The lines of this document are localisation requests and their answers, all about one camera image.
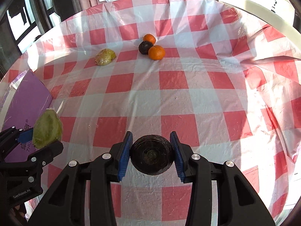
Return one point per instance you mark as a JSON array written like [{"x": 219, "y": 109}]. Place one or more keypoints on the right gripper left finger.
[{"x": 64, "y": 201}]

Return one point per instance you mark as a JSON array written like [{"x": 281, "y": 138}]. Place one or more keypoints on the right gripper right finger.
[{"x": 238, "y": 202}]

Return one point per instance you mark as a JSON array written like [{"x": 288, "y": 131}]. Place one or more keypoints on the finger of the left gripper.
[
  {"x": 41, "y": 157},
  {"x": 12, "y": 137}
]

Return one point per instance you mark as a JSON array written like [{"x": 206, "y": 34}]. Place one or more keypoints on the green fruit half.
[{"x": 47, "y": 129}]

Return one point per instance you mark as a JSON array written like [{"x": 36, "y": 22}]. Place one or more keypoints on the dark round fruit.
[{"x": 152, "y": 154}]

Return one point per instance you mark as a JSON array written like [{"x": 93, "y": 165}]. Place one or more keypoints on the yellow apple half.
[{"x": 104, "y": 57}]

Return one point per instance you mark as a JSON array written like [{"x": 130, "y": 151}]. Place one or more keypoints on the dark passion fruit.
[{"x": 144, "y": 47}]

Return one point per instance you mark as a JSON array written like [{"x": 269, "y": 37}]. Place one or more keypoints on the large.
[{"x": 156, "y": 52}]

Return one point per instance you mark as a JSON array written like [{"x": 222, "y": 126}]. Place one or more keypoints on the small orange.
[{"x": 150, "y": 38}]

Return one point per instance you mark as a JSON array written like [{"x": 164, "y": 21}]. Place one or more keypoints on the purple white cardboard box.
[{"x": 24, "y": 101}]

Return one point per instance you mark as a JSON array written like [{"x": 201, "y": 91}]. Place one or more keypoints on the red white checkered tablecloth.
[{"x": 229, "y": 85}]

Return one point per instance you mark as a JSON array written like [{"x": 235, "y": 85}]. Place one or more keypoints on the dark window frame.
[{"x": 25, "y": 21}]

